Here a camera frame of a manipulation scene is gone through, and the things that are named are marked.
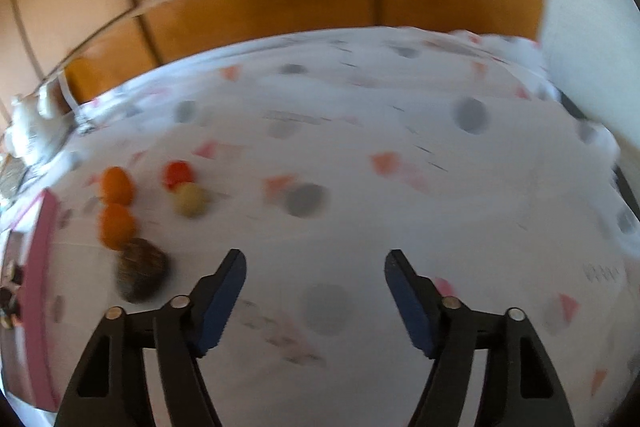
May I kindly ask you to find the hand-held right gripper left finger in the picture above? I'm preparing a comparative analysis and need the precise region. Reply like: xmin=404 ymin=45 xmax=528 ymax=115
xmin=59 ymin=248 xmax=248 ymax=427

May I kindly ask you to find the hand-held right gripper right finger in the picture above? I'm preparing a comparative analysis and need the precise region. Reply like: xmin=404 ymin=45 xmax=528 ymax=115
xmin=383 ymin=249 xmax=576 ymax=427

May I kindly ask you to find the dark brown mushroom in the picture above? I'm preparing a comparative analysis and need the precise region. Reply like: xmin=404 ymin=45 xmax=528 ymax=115
xmin=115 ymin=237 xmax=171 ymax=304

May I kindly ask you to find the orange mandarin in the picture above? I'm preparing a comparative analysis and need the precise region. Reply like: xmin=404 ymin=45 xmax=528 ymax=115
xmin=98 ymin=203 xmax=138 ymax=250
xmin=100 ymin=166 xmax=137 ymax=204

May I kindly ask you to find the pink shallow cardboard box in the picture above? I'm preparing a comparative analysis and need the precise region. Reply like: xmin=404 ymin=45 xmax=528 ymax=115
xmin=0 ymin=188 xmax=63 ymax=413

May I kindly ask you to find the small yellow potato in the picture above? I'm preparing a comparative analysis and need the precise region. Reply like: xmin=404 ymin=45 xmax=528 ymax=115
xmin=172 ymin=183 xmax=210 ymax=218

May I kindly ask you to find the small red tomato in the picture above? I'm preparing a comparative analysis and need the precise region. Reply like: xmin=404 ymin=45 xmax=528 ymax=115
xmin=162 ymin=160 xmax=196 ymax=190

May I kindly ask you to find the white patterned tablecloth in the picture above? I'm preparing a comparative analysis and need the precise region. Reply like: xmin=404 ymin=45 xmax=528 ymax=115
xmin=0 ymin=27 xmax=640 ymax=427

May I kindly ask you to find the silver embossed tissue box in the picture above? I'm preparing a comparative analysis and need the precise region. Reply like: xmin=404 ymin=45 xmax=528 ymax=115
xmin=0 ymin=157 xmax=31 ymax=202

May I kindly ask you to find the white floral ceramic kettle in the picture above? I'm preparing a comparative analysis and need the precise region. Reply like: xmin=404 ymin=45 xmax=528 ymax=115
xmin=5 ymin=84 xmax=68 ymax=158

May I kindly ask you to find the white power cord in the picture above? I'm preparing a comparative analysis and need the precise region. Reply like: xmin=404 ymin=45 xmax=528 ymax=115
xmin=56 ymin=74 xmax=83 ymax=118

